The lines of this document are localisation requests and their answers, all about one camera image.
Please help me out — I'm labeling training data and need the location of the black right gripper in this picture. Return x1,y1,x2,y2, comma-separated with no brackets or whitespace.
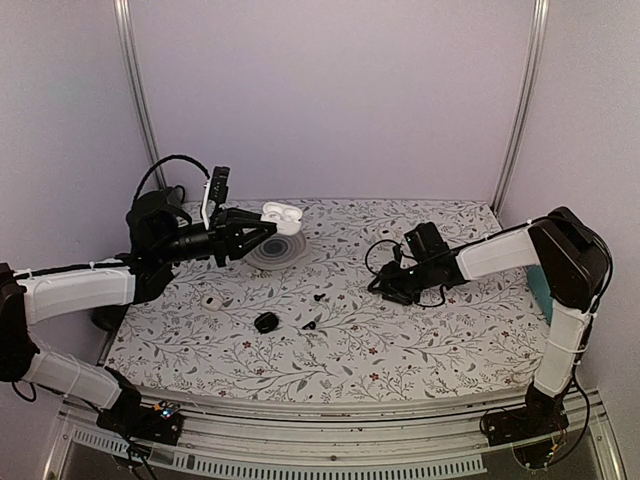
367,260,434,306

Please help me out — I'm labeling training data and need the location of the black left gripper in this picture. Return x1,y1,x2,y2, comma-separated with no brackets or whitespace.
155,206,277,266

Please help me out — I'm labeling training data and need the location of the white oval earbud case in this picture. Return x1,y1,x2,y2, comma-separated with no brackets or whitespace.
261,202,303,236

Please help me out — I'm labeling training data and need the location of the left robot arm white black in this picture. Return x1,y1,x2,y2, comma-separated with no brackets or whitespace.
1,191,300,434

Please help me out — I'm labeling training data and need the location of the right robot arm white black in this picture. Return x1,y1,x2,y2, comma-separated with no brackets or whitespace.
367,206,614,436

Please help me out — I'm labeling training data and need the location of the white earbud case small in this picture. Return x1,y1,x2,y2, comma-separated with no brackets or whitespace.
201,296,223,312

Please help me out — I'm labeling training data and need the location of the black open earbud case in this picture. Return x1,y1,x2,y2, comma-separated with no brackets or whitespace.
254,312,280,334

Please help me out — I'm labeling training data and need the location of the grey swirl ceramic plate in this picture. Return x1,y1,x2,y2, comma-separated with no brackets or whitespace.
245,231,308,271

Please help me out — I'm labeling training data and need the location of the grey mug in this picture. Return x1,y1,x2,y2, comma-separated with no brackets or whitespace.
160,185,186,208

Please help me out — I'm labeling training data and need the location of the teal cup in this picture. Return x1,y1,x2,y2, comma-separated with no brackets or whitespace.
526,265,553,325

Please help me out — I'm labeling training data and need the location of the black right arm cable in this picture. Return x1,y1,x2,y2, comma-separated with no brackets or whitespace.
363,238,447,309

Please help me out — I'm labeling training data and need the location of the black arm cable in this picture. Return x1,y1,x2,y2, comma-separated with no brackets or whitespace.
363,238,447,309
133,154,211,201

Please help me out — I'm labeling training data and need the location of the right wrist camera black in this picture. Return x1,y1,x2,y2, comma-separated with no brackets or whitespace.
404,222,449,262

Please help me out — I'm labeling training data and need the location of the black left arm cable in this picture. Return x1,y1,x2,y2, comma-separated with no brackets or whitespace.
133,154,211,201

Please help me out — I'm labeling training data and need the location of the aluminium front rail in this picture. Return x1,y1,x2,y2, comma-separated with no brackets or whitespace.
43,389,631,479

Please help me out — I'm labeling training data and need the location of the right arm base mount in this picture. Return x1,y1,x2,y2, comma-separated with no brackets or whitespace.
479,407,569,470

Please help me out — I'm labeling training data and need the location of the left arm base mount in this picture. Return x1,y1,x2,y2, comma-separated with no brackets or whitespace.
96,400,185,446

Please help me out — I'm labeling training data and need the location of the left aluminium frame post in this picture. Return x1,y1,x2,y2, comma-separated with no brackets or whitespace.
113,0,160,166

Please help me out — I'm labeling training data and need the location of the aluminium frame post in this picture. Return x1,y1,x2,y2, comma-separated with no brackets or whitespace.
113,0,160,166
491,0,550,216

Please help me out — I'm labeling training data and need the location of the right aluminium frame post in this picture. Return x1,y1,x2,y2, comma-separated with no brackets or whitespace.
491,0,550,216

